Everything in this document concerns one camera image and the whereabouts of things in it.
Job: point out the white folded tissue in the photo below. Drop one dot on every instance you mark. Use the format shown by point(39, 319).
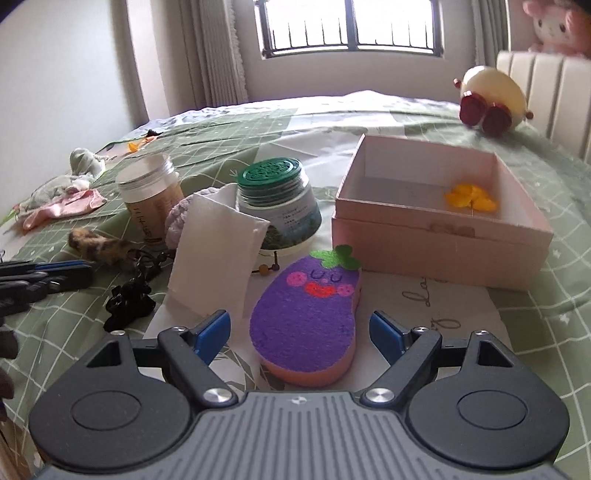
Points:
point(207, 258)

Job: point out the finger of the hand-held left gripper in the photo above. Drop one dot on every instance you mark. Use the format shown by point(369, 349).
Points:
point(69, 279)
point(60, 265)

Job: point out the green lid jar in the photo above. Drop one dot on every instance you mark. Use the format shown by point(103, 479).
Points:
point(277, 203)

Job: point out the lavender knitted scrunchie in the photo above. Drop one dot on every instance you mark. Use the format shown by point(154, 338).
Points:
point(178, 221)

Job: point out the white curtain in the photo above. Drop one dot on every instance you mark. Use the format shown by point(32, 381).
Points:
point(494, 27)
point(214, 50)

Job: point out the yellow fabric flower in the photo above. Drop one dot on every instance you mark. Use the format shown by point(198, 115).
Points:
point(471, 196)

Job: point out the barred window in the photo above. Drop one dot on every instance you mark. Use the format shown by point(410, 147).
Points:
point(351, 27)

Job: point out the pink bunny plush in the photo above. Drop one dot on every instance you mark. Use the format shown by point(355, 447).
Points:
point(556, 27)

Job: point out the small orange clip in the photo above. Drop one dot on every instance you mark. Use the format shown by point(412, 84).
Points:
point(134, 146)

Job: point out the purple eggplant sponge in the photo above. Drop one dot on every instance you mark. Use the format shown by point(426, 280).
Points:
point(304, 323)

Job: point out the pink cloth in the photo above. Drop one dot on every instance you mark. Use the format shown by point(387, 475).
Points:
point(69, 207)

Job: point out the round cream plush toy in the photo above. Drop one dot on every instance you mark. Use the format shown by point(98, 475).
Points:
point(496, 90)

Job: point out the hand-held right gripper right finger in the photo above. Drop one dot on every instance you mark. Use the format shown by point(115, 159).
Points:
point(386, 332)

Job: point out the grey white cloth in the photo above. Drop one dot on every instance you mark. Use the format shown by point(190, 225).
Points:
point(46, 191)

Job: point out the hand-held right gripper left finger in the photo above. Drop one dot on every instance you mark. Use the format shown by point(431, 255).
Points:
point(213, 331)

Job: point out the green checked bedsheet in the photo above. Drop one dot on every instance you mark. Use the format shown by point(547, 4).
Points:
point(508, 332)

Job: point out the black hair claw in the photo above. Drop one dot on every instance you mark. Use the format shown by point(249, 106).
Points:
point(129, 304)

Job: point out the white padded headboard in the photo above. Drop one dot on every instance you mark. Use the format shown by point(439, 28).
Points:
point(549, 87)

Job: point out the pink cardboard box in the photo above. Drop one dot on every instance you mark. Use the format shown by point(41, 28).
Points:
point(438, 249)

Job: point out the clear plastic jar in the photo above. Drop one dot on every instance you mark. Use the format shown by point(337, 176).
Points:
point(147, 203)

